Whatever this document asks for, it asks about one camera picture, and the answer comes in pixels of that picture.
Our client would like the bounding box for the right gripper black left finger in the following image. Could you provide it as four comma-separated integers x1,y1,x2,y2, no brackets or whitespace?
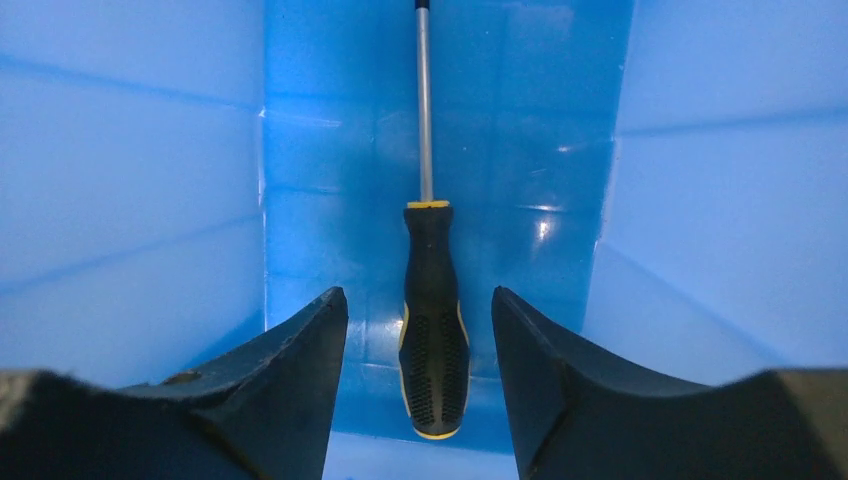
1,287,348,479

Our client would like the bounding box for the black yellow screwdriver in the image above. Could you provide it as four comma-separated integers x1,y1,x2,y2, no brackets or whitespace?
399,1,470,441

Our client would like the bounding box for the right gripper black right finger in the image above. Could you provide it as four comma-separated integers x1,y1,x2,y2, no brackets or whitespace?
492,287,847,479

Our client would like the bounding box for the blue plastic bin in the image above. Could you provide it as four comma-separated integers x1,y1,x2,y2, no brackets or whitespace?
1,1,847,479

